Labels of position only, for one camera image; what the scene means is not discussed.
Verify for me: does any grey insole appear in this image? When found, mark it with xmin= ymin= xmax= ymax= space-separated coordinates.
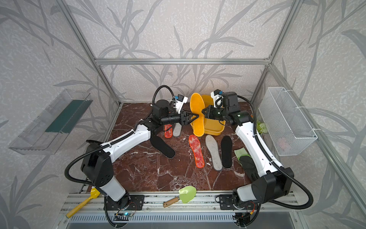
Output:
xmin=173 ymin=123 xmax=182 ymax=137
xmin=205 ymin=135 xmax=223 ymax=171

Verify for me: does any potted artificial plant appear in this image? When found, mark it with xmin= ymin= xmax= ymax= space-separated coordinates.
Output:
xmin=256 ymin=121 xmax=268 ymax=135

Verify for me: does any yellow insole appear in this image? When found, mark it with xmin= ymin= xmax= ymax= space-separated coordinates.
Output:
xmin=190 ymin=93 xmax=205 ymax=137

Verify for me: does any clear plastic wall shelf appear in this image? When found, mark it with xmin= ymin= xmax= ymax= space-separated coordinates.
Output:
xmin=9 ymin=89 xmax=93 ymax=155

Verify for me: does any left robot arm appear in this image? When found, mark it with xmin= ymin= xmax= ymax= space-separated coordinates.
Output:
xmin=64 ymin=85 xmax=201 ymax=202

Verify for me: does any right black insole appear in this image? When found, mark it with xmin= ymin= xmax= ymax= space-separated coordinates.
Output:
xmin=221 ymin=135 xmax=233 ymax=169

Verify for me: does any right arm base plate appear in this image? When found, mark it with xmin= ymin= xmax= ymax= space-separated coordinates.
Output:
xmin=214 ymin=194 xmax=258 ymax=212

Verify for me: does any green garden trowel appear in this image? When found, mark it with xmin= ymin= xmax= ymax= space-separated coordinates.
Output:
xmin=163 ymin=186 xmax=197 ymax=208

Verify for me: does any green circuit board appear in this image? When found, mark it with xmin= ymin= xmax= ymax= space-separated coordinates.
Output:
xmin=113 ymin=212 xmax=134 ymax=222

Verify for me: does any black insole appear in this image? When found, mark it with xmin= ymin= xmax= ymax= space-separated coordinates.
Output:
xmin=221 ymin=135 xmax=233 ymax=169
xmin=150 ymin=135 xmax=176 ymax=159

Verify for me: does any left black insole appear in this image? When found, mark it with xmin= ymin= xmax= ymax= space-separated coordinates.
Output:
xmin=150 ymin=135 xmax=176 ymax=159

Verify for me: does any yellow plastic storage box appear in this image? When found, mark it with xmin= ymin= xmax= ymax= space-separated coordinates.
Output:
xmin=190 ymin=93 xmax=226 ymax=137

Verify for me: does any red insole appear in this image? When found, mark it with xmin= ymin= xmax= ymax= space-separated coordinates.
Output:
xmin=164 ymin=124 xmax=173 ymax=138
xmin=189 ymin=135 xmax=205 ymax=169

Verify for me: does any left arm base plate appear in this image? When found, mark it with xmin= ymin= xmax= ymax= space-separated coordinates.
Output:
xmin=104 ymin=195 xmax=145 ymax=211

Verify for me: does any yellow plastic spatula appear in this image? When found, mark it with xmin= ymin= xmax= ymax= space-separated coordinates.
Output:
xmin=66 ymin=188 xmax=101 ymax=219

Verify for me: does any white wire basket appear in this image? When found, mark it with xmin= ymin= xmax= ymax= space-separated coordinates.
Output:
xmin=259 ymin=87 xmax=318 ymax=156

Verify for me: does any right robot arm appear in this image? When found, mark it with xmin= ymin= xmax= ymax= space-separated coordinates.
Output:
xmin=202 ymin=89 xmax=314 ymax=210

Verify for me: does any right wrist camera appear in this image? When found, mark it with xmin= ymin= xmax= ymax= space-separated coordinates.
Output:
xmin=210 ymin=89 xmax=223 ymax=108

